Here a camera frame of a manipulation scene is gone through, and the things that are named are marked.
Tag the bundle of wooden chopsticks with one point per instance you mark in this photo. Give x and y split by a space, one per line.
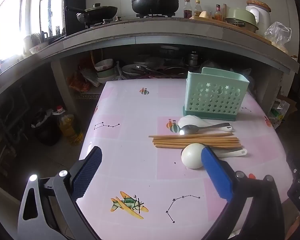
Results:
190 141

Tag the green star-holed utensil holder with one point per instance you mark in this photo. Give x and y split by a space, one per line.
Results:
215 97

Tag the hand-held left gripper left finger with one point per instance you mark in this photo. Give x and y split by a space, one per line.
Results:
86 172

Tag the red capped sauce bottle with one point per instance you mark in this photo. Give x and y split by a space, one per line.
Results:
217 15

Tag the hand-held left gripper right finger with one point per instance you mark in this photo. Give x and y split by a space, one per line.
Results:
216 172

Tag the gas stove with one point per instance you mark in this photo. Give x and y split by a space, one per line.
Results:
145 15

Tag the round white rice spoon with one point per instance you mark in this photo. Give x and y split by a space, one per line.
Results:
191 155

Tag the metal spoon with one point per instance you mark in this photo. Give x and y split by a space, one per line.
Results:
190 129

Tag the orange plastic bag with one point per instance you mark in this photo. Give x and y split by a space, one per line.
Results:
78 83

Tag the green enamel pot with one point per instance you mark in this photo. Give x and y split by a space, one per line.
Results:
240 17

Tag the black countertop appliance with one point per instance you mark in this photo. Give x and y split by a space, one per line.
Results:
75 10

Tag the cooking oil bottle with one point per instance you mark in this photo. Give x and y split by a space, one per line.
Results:
70 127

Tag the small white bowl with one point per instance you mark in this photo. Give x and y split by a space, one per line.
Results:
38 48

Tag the white soup spoon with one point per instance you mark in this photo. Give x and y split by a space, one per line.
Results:
187 120

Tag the plastic bag of greens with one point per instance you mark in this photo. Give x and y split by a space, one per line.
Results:
278 113

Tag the white jar with woven lid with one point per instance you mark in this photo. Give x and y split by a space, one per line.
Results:
261 17

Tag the white plate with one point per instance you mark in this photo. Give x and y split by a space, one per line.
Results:
132 69

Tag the wooden cutting board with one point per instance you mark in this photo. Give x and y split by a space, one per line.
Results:
207 19

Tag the black wok with lid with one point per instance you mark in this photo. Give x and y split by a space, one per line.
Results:
100 11

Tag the wooden rolling pin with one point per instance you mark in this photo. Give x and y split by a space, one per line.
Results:
224 11

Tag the white patterned bowl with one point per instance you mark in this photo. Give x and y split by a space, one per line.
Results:
103 65

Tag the cardboard box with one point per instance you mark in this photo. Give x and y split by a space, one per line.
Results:
291 105

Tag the small yellow bowl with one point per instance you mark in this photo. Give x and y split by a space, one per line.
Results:
205 15

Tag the window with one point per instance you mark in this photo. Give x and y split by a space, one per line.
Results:
5 30

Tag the clear plastic bag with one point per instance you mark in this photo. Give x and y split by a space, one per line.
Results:
277 36

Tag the black plastic bag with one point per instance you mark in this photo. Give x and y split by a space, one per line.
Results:
46 130

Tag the green bowl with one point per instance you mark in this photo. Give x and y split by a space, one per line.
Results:
106 74

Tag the concrete kitchen counter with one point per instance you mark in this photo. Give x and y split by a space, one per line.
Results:
165 31

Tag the pink printed tablecloth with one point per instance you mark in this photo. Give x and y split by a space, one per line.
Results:
130 130

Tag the small steel pot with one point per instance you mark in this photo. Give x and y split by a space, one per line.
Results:
193 58

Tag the yellow label glass bottle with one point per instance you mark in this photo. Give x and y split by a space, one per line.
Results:
198 11

